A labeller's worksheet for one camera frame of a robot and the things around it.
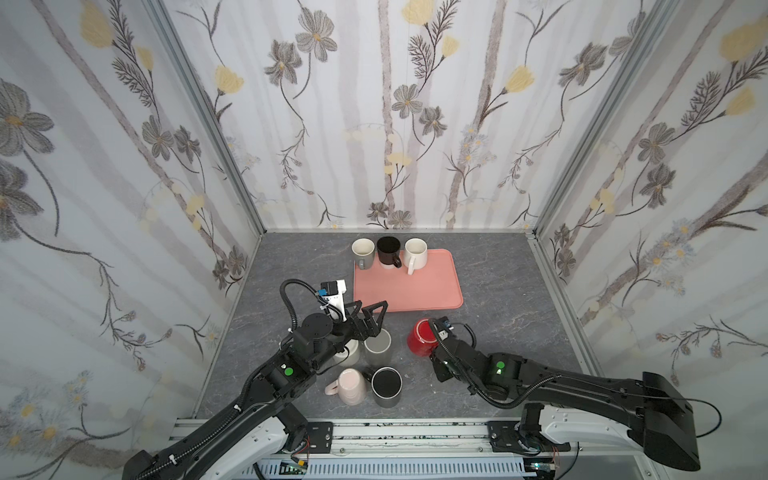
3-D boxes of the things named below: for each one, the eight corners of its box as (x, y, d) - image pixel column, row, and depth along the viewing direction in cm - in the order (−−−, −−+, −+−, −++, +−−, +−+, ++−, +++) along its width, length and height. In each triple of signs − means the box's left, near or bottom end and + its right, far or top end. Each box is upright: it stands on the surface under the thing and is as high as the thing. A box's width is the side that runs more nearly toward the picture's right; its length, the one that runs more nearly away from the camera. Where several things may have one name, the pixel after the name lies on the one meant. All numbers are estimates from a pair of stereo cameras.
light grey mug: (351, 275, 107) (349, 260, 100) (354, 252, 114) (352, 237, 107) (373, 275, 107) (372, 261, 100) (374, 252, 114) (374, 237, 107)
